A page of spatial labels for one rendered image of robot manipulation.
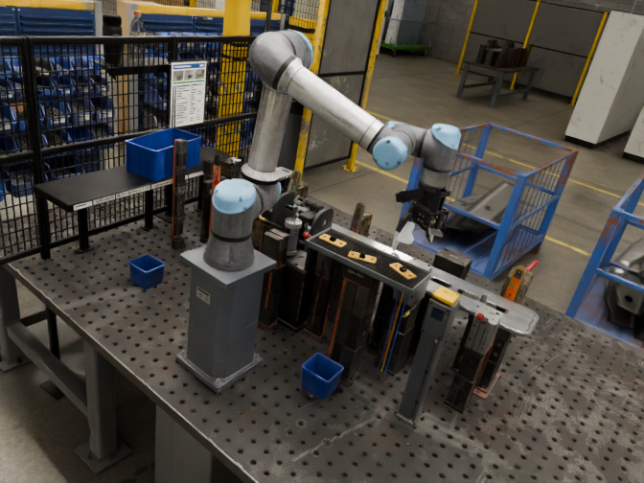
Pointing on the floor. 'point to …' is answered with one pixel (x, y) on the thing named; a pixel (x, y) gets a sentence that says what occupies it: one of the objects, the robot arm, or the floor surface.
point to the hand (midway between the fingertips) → (409, 245)
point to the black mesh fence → (103, 133)
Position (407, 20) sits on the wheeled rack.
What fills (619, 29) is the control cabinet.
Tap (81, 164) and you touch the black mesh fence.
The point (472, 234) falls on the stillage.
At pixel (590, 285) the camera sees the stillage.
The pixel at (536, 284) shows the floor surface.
